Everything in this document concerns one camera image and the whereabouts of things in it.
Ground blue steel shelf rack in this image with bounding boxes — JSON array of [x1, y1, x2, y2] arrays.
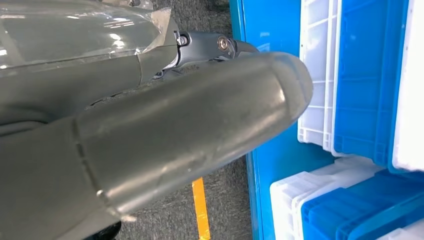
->
[[228, 0, 339, 240]]

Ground blue plastic bin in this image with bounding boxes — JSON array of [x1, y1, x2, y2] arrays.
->
[[299, 170, 424, 240], [332, 0, 413, 173]]

